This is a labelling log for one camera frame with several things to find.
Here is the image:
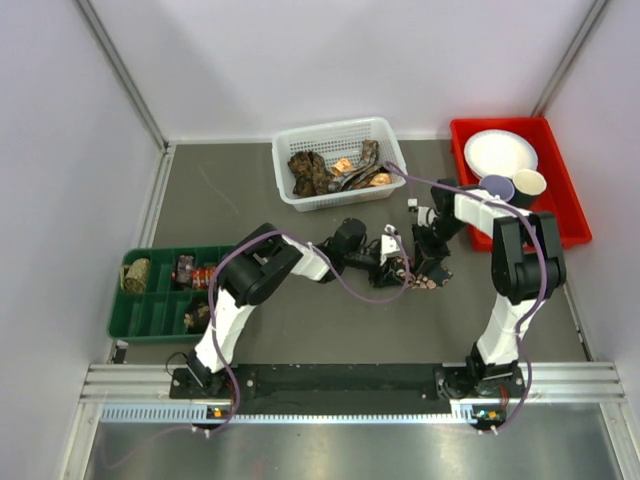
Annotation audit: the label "rolled red pattern tie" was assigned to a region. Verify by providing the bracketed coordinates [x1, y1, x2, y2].
[191, 265, 216, 290]

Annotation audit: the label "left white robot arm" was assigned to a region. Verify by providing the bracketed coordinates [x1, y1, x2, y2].
[186, 218, 410, 397]

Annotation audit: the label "grey orange pattern tie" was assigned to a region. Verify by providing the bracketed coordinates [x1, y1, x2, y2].
[328, 140, 382, 193]

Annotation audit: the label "black paper cup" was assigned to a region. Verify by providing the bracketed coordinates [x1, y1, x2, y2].
[509, 169, 547, 209]

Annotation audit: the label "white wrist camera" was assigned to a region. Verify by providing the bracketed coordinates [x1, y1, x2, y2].
[407, 198, 437, 227]
[380, 224, 402, 266]

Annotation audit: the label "green divided organizer tray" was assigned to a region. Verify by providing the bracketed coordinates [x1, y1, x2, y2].
[108, 245, 233, 344]

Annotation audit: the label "aluminium frame rail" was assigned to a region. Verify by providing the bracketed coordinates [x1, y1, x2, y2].
[80, 362, 625, 403]

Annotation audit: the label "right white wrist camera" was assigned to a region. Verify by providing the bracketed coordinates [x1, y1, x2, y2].
[407, 198, 437, 227]

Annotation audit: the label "brown leaf pattern tie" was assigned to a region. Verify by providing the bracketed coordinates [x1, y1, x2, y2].
[287, 151, 332, 198]

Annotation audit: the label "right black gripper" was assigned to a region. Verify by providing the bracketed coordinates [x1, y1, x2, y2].
[411, 218, 468, 276]

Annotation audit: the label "white slotted cable duct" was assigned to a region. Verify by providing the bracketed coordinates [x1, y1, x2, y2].
[101, 404, 499, 425]

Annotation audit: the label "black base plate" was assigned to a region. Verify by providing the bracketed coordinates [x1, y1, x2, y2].
[169, 363, 524, 416]

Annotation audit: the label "red plastic bin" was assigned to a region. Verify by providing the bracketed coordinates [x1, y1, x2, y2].
[450, 117, 592, 249]

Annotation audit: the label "rolled purple floral tie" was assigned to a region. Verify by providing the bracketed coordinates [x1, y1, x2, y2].
[172, 255, 195, 290]

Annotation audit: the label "white paper plates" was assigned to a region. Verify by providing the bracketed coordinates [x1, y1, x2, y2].
[463, 129, 539, 179]

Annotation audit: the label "lilac paper cup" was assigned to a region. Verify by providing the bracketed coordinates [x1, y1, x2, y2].
[479, 174, 515, 202]

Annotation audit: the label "pink floral dark tie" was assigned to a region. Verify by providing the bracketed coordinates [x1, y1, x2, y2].
[390, 258, 453, 290]

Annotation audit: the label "rolled brown floral tie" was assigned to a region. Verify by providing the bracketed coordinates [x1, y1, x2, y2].
[183, 299, 210, 334]

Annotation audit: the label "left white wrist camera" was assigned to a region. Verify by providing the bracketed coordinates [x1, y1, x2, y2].
[380, 224, 402, 266]

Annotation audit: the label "white plastic basket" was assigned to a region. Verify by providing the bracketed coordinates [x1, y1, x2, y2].
[272, 117, 406, 212]

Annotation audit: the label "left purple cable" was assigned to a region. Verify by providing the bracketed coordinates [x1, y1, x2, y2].
[207, 229, 412, 437]

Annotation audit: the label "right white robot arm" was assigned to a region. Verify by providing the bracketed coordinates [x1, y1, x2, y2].
[407, 179, 566, 399]

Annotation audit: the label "rolled olive green tie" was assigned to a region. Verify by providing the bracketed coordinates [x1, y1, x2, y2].
[119, 258, 151, 294]

